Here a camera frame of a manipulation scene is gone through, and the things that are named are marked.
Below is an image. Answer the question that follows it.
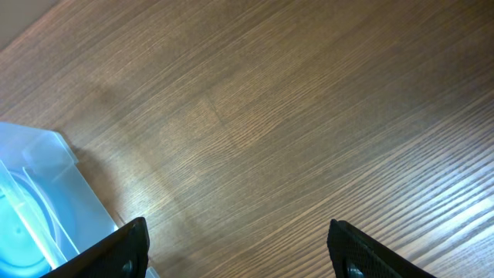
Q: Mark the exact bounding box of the dark blue bowl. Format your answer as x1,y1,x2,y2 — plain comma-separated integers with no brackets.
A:
1,170,55,278

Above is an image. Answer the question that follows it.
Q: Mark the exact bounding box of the clear plastic storage container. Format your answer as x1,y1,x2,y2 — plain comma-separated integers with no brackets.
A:
1,123,157,277

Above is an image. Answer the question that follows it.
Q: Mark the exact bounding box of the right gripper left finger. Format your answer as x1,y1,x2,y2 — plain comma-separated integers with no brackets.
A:
43,217,150,278

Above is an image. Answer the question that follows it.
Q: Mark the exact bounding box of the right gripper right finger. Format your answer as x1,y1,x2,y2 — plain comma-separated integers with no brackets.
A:
327,219,434,278

